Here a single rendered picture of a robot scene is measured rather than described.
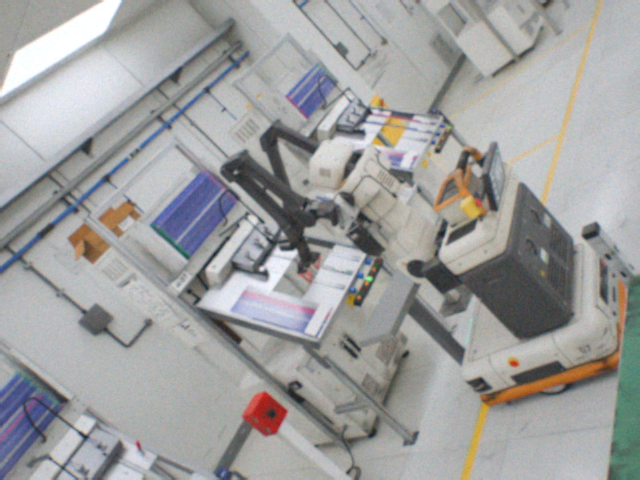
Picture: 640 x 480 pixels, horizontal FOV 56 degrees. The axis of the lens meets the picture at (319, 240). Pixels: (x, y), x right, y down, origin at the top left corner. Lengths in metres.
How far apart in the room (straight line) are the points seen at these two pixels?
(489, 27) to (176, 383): 4.94
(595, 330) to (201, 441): 3.08
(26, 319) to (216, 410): 1.50
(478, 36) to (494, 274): 5.14
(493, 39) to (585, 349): 5.18
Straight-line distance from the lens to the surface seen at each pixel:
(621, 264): 1.28
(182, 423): 4.64
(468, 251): 2.31
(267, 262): 3.33
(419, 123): 4.36
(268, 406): 2.82
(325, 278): 3.18
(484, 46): 7.31
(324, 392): 3.25
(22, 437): 2.76
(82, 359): 4.47
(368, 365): 3.49
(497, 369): 2.67
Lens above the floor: 1.70
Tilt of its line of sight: 13 degrees down
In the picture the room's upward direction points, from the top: 45 degrees counter-clockwise
